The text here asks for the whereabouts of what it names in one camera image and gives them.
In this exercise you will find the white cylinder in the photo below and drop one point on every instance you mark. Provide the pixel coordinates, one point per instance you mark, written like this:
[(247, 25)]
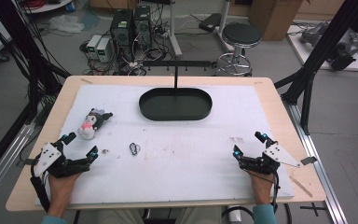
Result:
[(234, 214)]

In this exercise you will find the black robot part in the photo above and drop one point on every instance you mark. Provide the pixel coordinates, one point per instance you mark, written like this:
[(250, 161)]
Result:
[(343, 53)]

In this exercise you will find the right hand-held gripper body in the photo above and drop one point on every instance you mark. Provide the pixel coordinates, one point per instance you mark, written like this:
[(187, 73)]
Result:
[(261, 165)]

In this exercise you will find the white plastic bag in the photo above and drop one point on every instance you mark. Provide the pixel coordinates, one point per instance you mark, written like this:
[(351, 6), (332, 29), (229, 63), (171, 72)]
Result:
[(65, 24)]

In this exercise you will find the grey robot part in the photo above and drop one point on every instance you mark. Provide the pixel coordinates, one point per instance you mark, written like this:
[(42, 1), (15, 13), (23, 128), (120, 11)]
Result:
[(313, 32)]

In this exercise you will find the white table mat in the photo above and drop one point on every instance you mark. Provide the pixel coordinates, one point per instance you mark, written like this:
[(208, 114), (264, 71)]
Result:
[(183, 174)]

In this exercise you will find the cardboard box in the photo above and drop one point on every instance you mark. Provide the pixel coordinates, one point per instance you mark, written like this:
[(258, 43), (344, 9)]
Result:
[(273, 18)]

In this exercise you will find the white desk leg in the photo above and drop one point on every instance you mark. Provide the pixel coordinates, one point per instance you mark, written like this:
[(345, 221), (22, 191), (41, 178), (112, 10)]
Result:
[(174, 31), (223, 25)]

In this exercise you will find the black computer tower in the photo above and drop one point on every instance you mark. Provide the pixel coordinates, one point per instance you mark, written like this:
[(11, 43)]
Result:
[(143, 25), (121, 31)]

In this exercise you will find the black and white plush toy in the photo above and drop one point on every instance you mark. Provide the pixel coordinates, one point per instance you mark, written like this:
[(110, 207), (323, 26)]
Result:
[(91, 123)]

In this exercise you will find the white floor board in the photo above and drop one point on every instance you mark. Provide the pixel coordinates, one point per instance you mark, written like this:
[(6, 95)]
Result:
[(304, 53)]

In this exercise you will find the black oval tray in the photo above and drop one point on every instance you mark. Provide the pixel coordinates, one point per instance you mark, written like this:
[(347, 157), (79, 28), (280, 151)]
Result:
[(175, 105)]

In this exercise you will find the dark metal tab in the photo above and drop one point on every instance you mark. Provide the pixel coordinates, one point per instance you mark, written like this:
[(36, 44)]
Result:
[(309, 160)]

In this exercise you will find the white power supply unit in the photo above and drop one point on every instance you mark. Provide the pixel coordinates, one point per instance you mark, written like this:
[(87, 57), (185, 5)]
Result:
[(103, 49), (93, 45)]

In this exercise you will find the aluminium rail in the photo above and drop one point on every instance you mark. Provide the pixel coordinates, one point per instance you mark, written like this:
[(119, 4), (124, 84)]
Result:
[(320, 174), (3, 161)]

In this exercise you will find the round black stool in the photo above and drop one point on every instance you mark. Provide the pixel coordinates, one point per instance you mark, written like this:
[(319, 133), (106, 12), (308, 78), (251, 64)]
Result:
[(240, 35)]

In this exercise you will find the person's left hand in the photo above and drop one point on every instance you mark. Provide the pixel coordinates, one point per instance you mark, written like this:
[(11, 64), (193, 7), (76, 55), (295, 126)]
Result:
[(60, 189)]

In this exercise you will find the round white table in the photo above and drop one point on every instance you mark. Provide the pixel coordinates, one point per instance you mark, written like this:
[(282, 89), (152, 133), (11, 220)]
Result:
[(52, 5)]

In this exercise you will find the black flat device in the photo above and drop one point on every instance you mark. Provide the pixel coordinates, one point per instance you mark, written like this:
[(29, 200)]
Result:
[(210, 22)]

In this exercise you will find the person's right hand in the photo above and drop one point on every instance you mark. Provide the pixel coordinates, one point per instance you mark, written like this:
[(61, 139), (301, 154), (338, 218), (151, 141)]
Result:
[(262, 188)]

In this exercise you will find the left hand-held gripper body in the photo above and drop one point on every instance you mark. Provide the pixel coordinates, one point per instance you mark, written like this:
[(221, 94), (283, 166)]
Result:
[(56, 165)]

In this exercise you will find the wooden table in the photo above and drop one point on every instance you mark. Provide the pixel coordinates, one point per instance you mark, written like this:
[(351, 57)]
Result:
[(199, 80)]

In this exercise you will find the thin wooden strip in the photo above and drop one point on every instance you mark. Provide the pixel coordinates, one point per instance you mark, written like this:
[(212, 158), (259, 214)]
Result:
[(300, 186)]

